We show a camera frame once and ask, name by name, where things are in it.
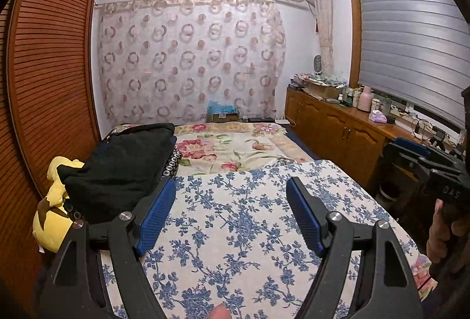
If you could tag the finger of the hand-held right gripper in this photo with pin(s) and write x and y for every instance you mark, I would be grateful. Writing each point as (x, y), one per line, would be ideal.
(411, 143)
(422, 165)

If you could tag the wooden louvred wardrobe door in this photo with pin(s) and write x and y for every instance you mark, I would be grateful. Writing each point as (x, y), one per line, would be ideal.
(55, 65)

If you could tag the circle patterned curtain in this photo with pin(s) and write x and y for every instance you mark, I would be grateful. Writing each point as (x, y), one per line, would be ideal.
(183, 58)

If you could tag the pink bottle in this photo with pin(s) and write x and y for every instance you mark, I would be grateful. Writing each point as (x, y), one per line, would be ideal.
(364, 100)

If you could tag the grey window blind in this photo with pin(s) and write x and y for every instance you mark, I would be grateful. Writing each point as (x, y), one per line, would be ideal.
(404, 40)

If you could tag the blue floral bedsheet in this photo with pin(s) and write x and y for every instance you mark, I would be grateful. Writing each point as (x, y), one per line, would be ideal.
(238, 231)

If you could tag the person's left hand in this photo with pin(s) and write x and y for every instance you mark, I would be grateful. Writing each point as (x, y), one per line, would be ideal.
(220, 312)

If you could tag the blue topped box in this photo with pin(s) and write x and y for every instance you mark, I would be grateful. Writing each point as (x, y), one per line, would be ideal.
(222, 109)

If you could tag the small white fan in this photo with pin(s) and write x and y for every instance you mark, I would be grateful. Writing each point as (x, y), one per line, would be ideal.
(318, 65)

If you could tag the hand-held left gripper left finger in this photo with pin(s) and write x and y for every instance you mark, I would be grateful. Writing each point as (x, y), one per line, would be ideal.
(158, 216)

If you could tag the black dotted cloth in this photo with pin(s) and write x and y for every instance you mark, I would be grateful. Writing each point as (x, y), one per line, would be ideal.
(172, 162)

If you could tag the yellow plush toy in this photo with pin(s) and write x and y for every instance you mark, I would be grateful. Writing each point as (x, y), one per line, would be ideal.
(49, 227)

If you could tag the purple tissue pack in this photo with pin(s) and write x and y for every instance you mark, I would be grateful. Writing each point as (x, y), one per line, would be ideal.
(378, 117)

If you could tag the red floral quilt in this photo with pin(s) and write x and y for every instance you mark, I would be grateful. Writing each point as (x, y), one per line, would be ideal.
(420, 269)

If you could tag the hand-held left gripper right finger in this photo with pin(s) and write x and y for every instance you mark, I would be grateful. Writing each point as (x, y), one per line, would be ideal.
(304, 216)

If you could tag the person's right hand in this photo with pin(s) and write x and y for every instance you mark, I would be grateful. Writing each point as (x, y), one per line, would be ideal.
(435, 234)

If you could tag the pink floral blanket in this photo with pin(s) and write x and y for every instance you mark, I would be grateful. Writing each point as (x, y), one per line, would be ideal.
(220, 146)

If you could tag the cardboard box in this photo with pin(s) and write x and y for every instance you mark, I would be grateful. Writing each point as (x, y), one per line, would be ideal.
(323, 89)

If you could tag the black printed t-shirt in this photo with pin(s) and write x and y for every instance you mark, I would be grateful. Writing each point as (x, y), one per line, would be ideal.
(125, 168)

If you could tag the beige window curtain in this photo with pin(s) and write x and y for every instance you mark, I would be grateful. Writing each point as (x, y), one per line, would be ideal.
(324, 21)

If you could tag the wooden sideboard cabinet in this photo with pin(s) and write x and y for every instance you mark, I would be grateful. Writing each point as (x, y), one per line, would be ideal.
(341, 128)

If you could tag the dark trash bin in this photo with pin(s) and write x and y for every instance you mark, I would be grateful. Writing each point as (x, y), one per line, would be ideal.
(387, 190)

